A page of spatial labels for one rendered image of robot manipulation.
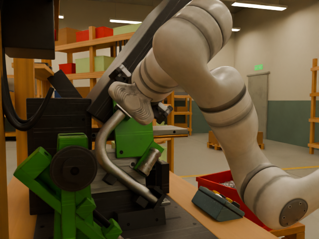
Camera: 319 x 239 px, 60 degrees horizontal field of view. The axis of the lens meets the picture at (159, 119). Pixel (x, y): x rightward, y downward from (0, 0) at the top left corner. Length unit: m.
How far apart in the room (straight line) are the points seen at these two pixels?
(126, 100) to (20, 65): 1.15
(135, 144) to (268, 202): 0.44
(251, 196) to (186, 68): 0.27
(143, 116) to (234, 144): 0.15
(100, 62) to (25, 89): 2.62
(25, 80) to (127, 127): 0.86
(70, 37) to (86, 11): 5.48
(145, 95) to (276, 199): 0.27
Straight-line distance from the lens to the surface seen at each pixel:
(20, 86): 1.56
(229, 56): 11.32
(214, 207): 0.83
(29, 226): 0.91
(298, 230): 1.13
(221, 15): 0.35
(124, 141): 0.80
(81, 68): 4.39
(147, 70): 0.41
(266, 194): 0.49
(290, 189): 0.49
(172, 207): 0.90
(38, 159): 0.50
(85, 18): 10.16
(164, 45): 0.31
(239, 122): 0.38
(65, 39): 4.78
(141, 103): 0.46
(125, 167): 0.82
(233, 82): 0.36
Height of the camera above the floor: 1.23
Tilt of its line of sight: 4 degrees down
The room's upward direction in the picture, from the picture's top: straight up
